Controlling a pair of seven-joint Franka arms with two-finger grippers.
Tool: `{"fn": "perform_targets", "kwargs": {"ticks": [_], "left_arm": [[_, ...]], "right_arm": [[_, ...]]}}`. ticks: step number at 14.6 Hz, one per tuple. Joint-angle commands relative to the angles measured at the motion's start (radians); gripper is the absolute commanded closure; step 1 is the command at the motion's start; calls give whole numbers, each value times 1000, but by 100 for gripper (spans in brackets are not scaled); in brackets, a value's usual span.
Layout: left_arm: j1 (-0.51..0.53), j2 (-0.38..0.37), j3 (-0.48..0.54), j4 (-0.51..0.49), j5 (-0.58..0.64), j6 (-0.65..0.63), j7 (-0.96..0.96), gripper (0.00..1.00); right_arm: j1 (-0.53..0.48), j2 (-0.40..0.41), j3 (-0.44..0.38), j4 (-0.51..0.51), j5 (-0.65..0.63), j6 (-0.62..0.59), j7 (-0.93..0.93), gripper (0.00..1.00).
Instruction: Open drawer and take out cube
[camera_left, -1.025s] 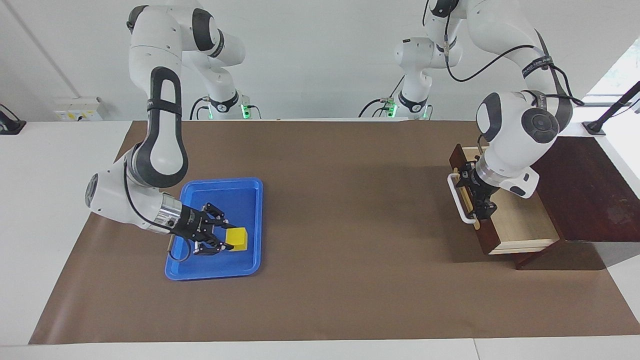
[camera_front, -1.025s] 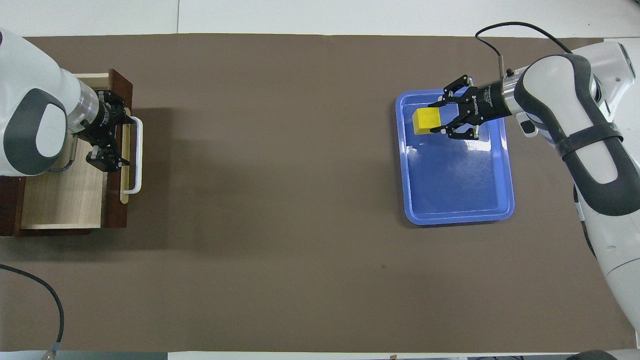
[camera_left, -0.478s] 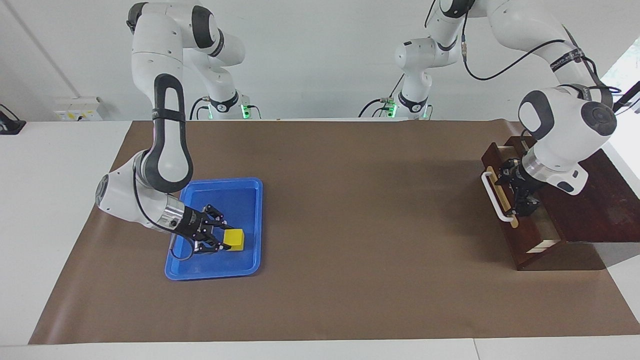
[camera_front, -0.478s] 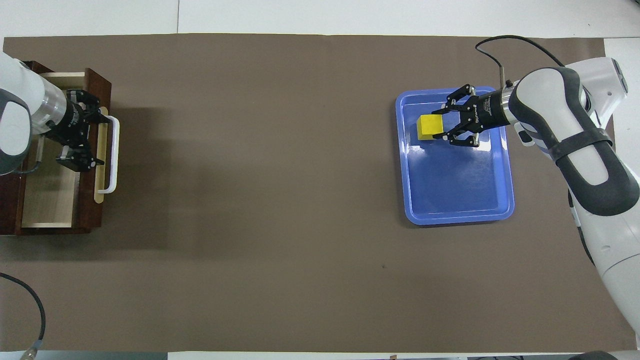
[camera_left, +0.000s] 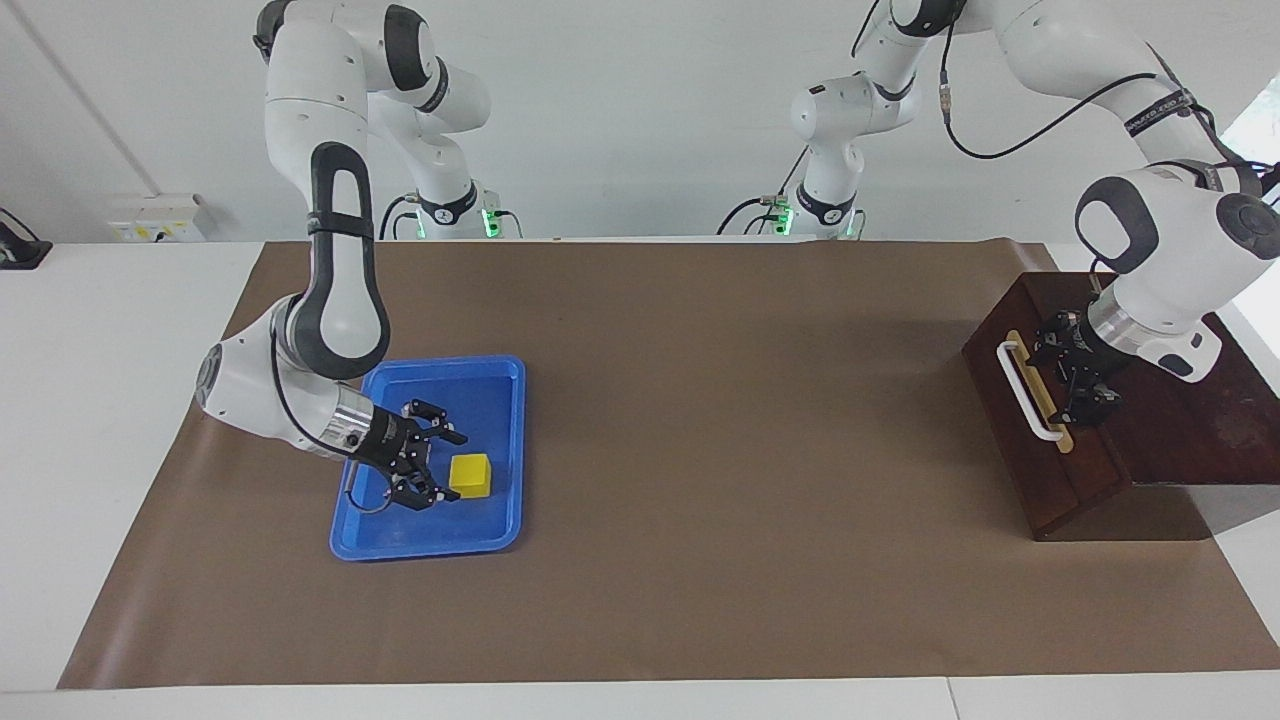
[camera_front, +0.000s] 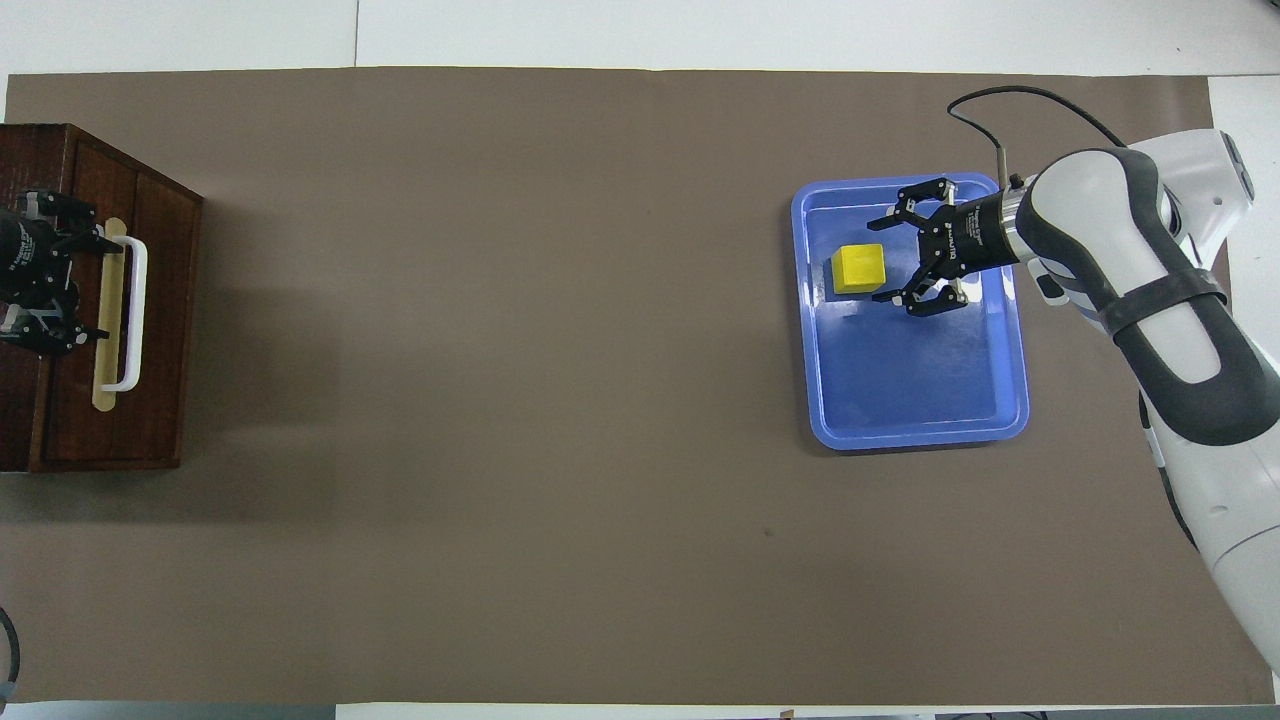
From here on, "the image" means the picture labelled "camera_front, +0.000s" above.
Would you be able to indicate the dark wooden drawer cabinet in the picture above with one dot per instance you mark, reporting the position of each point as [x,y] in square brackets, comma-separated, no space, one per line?
[20,420]

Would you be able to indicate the dark wooden drawer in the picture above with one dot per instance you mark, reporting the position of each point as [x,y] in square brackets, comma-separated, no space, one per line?
[165,330]

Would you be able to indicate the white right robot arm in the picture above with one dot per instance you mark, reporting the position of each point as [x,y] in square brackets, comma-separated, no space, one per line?
[1200,340]

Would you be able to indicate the yellow cube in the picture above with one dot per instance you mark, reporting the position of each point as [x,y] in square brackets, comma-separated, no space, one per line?
[858,270]

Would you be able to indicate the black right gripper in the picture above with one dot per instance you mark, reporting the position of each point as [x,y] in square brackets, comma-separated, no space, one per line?
[970,238]

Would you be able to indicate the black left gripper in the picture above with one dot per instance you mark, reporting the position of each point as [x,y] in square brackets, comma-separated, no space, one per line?
[30,260]

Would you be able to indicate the brown table mat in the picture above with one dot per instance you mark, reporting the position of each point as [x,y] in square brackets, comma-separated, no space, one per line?
[500,400]

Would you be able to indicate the blue plastic tray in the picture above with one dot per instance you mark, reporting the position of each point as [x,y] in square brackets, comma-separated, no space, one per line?
[920,380]

